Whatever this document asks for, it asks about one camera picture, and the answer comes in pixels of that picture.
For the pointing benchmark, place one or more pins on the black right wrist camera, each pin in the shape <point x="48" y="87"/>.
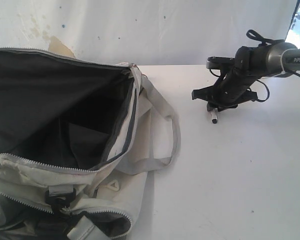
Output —
<point x="218" y="63"/>

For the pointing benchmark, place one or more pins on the white backdrop curtain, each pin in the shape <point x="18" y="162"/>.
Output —
<point x="145" y="32"/>

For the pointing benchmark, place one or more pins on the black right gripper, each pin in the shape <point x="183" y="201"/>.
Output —
<point x="228" y="93"/>

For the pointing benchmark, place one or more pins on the white canvas backpack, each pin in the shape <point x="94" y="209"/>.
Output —
<point x="77" y="141"/>

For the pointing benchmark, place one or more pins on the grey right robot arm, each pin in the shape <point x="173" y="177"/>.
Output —
<point x="264" y="61"/>

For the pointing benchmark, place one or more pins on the black and white marker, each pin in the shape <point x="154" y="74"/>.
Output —
<point x="214" y="117"/>

